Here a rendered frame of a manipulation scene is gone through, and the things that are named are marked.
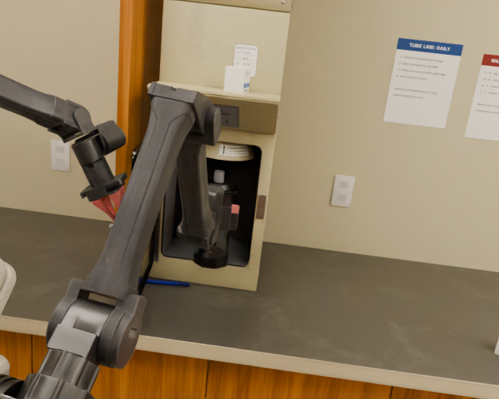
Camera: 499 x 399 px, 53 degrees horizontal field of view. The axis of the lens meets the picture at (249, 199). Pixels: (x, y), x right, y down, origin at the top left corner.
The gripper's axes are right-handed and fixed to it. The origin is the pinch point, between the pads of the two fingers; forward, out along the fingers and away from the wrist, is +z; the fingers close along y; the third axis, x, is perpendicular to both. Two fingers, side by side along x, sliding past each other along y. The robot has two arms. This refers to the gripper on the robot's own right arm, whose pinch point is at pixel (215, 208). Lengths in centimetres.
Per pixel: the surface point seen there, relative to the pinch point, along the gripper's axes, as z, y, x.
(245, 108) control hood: -10.8, -6.1, -29.1
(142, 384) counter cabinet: -24.5, 11.4, 41.5
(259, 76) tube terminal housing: -2.3, -8.0, -37.1
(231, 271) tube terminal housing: 1.1, -6.3, 18.6
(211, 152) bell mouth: 1.4, 3.1, -15.4
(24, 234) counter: 19, 65, 23
